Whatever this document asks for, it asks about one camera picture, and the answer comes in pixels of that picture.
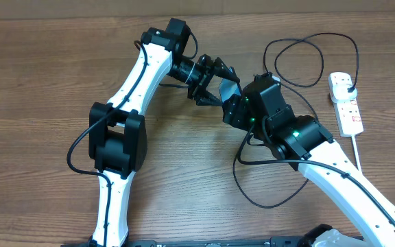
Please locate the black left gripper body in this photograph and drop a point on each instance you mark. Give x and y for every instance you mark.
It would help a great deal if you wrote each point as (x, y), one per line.
(202, 76)

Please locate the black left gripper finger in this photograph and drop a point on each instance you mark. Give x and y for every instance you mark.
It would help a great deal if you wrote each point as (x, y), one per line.
(222, 71)
(207, 99)

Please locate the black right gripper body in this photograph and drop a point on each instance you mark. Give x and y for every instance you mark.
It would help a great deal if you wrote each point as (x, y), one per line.
(240, 117)

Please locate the blue Samsung Galaxy smartphone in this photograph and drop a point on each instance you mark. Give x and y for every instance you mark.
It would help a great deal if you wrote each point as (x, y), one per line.
(228, 88)

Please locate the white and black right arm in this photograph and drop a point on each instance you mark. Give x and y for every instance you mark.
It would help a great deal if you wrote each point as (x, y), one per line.
(305, 144)

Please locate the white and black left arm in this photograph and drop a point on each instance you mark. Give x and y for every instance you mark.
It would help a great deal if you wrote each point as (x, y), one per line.
(117, 139)

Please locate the white power strip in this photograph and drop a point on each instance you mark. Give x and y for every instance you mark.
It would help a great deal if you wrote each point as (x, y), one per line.
(347, 113)

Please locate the white USB wall charger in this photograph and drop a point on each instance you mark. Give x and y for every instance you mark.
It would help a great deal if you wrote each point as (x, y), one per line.
(342, 93)

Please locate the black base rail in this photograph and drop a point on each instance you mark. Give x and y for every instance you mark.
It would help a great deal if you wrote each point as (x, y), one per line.
(271, 242)

